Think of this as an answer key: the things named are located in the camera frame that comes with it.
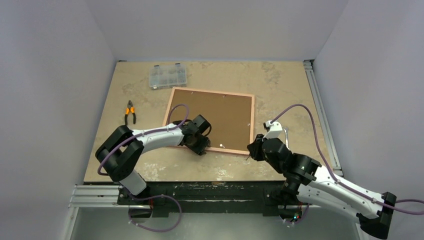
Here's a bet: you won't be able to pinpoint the pink photo frame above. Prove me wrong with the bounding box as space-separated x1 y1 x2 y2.
163 87 255 156

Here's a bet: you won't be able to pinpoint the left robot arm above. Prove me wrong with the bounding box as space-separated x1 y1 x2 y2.
95 114 212 205

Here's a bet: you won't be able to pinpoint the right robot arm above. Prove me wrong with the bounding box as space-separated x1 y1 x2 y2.
247 134 397 240

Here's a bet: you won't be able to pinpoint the silver wrench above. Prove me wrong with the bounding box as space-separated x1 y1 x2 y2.
283 127 290 149

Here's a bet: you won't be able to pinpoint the clear plastic screw organizer box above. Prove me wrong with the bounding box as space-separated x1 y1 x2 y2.
149 63 187 90

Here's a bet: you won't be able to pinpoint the orange black pliers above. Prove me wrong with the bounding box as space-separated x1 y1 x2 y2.
124 100 137 126

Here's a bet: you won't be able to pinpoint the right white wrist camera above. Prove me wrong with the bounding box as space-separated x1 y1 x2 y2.
263 120 283 140

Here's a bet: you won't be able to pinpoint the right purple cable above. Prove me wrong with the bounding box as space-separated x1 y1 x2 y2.
269 103 424 216

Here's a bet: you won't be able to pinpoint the purple cable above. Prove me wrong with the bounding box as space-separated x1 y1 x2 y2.
269 103 424 216
96 104 183 233

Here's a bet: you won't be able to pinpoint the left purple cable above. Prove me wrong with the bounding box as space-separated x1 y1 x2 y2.
96 104 183 233

